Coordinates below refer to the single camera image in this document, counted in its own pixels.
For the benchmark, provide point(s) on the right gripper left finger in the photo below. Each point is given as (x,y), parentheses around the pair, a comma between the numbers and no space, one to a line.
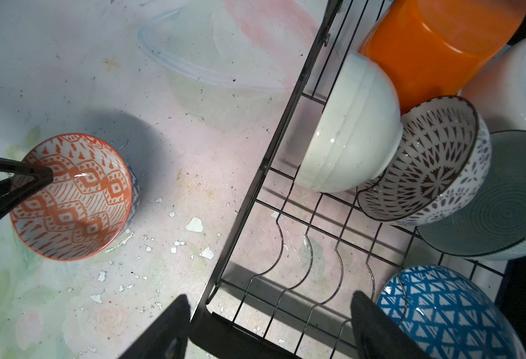
(167,336)

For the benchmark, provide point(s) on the black wire dish rack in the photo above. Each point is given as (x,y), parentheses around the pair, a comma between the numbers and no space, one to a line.
(284,281)

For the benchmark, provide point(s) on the blue triangle patterned bowl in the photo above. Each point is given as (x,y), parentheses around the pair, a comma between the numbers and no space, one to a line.
(447,315)

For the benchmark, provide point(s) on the cream plain bowl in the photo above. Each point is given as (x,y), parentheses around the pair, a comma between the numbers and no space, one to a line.
(358,133)

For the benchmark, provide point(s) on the orange square bowl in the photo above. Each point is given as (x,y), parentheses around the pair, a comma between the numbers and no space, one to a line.
(434,48)

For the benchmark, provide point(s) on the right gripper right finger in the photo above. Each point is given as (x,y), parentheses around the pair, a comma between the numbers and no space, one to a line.
(376,335)

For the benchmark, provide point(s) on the red blue patterned bowl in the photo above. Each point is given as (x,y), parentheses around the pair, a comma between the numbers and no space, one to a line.
(93,195)

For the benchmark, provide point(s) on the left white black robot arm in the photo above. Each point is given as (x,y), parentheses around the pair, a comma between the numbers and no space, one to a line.
(25,181)

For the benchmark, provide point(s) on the green ringed bowl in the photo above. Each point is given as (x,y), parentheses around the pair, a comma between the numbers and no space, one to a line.
(493,225)

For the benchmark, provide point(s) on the red starburst patterned bowl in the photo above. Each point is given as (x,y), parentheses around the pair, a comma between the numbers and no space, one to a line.
(441,163)

